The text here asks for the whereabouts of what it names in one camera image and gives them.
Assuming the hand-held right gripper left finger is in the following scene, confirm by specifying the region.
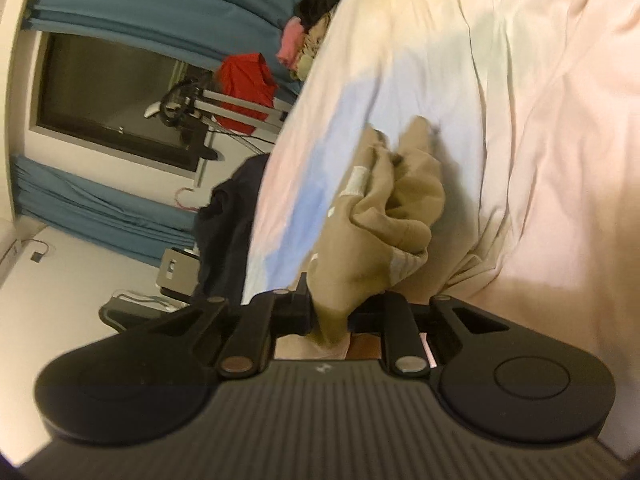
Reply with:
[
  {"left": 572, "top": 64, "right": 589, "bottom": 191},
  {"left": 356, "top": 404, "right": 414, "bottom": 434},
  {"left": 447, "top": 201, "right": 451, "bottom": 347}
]
[{"left": 192, "top": 272, "right": 321, "bottom": 378}]

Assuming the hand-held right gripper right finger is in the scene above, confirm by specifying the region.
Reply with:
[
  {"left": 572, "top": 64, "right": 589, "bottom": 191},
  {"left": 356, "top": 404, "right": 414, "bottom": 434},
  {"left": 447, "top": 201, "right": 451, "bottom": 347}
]
[{"left": 345, "top": 292, "right": 511, "bottom": 375}]

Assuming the tan t-shirt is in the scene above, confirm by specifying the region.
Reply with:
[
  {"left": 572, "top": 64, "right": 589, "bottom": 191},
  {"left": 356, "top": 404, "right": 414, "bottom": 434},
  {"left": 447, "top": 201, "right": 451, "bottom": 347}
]
[{"left": 305, "top": 115, "right": 446, "bottom": 356}]

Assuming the dark navy cloth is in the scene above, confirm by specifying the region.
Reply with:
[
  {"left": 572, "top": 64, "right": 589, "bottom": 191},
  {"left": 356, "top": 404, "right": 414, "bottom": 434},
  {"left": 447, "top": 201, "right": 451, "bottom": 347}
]
[{"left": 192, "top": 155, "right": 271, "bottom": 306}]

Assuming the black and white chair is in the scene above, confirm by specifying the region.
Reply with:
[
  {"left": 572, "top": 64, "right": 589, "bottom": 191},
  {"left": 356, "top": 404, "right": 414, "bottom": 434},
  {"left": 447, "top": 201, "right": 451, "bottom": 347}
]
[{"left": 157, "top": 247, "right": 201, "bottom": 297}]

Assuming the pink hanger hook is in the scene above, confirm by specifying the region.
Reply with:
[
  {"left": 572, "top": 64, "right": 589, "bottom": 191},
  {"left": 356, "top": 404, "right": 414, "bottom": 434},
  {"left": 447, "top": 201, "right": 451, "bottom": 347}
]
[{"left": 175, "top": 187, "right": 201, "bottom": 211}]

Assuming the wavy framed vanity mirror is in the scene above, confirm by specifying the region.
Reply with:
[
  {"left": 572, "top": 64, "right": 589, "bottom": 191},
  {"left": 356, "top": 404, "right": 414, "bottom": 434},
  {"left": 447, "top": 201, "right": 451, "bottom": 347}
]
[{"left": 99, "top": 290, "right": 201, "bottom": 333}]

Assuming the garment steamer stand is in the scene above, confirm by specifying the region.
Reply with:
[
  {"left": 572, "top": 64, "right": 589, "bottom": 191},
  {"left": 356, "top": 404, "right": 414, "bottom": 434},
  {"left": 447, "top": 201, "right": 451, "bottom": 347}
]
[{"left": 144, "top": 77, "right": 293, "bottom": 136}]

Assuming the narrow teal curtain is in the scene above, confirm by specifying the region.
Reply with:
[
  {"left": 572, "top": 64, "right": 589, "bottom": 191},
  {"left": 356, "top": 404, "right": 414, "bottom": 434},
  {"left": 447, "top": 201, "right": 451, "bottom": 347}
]
[{"left": 15, "top": 155, "right": 201, "bottom": 266}]

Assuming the red garment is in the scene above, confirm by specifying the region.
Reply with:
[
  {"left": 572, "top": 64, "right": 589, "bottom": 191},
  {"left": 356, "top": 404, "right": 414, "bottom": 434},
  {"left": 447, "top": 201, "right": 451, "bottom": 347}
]
[{"left": 216, "top": 52, "right": 278, "bottom": 133}]

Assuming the white bed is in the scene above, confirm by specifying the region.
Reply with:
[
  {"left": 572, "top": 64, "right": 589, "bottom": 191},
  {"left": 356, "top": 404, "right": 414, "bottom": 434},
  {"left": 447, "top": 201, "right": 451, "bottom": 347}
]
[{"left": 242, "top": 0, "right": 640, "bottom": 461}]

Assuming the beige garment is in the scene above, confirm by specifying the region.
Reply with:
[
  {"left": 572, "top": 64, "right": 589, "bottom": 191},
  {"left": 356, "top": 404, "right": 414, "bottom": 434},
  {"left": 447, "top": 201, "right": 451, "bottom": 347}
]
[{"left": 295, "top": 12, "right": 333, "bottom": 81}]

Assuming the pink garment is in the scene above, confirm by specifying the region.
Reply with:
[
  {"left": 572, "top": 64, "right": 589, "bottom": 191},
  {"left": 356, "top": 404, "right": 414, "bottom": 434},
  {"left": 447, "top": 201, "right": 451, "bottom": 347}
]
[{"left": 277, "top": 17, "right": 306, "bottom": 68}]

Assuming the dark framed window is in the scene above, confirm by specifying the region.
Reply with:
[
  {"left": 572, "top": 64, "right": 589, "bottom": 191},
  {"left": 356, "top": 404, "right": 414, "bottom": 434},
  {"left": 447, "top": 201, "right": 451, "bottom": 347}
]
[{"left": 37, "top": 32, "right": 211, "bottom": 173}]

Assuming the white air conditioner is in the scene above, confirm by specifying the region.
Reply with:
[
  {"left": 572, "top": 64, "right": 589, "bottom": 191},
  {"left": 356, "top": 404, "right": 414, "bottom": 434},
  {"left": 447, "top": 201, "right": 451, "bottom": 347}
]
[{"left": 0, "top": 219, "right": 21, "bottom": 271}]

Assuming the wide teal curtain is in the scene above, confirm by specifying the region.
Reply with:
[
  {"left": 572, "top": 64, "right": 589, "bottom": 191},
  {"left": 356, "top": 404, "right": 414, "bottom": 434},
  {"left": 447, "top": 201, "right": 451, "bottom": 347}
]
[{"left": 27, "top": 0, "right": 321, "bottom": 56}]

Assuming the wall socket with cable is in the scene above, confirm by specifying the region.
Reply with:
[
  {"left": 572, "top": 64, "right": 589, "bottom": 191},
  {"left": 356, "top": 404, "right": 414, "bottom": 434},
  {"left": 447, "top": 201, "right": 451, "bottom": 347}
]
[{"left": 22, "top": 240, "right": 52, "bottom": 264}]

